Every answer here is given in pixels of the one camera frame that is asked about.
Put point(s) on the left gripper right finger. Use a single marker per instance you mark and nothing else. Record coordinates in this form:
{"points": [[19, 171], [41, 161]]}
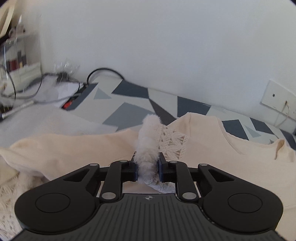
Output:
{"points": [[166, 170]]}

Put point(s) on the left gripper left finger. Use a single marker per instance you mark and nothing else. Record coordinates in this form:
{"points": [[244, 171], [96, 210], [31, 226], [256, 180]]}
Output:
{"points": [[130, 170]]}

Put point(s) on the cream sweater with fur cuffs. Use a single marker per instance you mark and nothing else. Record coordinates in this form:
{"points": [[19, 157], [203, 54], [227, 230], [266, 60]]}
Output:
{"points": [[192, 139]]}

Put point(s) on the geometric patterned bed sheet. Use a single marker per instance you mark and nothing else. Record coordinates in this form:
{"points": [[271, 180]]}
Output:
{"points": [[111, 101]]}

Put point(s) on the white fluffy blanket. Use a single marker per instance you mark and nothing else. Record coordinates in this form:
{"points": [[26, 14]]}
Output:
{"points": [[38, 131]]}

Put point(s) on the crumpled clear plastic bag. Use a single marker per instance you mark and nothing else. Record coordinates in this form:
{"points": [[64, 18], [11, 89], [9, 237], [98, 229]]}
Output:
{"points": [[65, 71]]}

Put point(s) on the white shelf with items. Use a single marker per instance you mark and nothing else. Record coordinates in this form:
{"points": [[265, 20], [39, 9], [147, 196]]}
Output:
{"points": [[20, 51]]}

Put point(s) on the white wall socket panel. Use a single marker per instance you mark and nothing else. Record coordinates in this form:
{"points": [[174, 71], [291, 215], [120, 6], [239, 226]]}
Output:
{"points": [[279, 99]]}

